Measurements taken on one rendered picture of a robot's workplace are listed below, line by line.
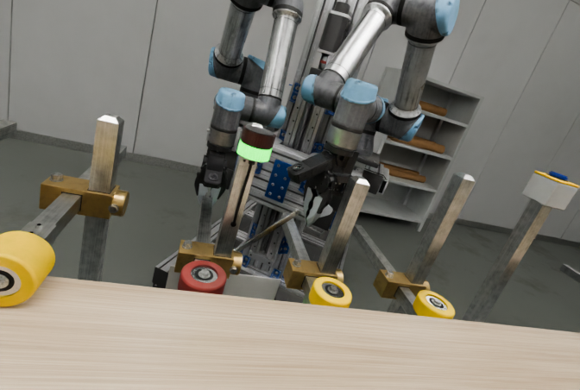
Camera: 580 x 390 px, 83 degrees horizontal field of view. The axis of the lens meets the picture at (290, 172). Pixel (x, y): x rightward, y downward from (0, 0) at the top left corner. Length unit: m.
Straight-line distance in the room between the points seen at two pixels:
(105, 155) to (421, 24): 0.88
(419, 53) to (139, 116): 2.69
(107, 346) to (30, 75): 3.18
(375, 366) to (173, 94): 2.96
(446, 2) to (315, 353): 0.91
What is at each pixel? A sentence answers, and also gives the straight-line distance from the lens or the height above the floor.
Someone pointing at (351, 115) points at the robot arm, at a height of 1.22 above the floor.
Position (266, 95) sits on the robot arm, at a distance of 1.03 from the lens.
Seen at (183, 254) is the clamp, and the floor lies 0.87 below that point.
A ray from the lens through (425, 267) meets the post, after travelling 0.92.
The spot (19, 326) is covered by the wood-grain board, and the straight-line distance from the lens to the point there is 0.55.
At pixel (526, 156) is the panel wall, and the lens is 5.21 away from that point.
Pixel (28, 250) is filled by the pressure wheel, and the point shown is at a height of 0.97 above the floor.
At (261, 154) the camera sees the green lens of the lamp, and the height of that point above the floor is 1.13.
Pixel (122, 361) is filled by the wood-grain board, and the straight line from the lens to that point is 0.50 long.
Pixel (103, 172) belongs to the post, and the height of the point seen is 1.01.
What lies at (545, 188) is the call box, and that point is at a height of 1.19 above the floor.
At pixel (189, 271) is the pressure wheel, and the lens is 0.62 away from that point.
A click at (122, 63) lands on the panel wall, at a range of 3.32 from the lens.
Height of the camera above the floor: 1.28
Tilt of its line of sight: 17 degrees down
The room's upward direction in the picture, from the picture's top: 18 degrees clockwise
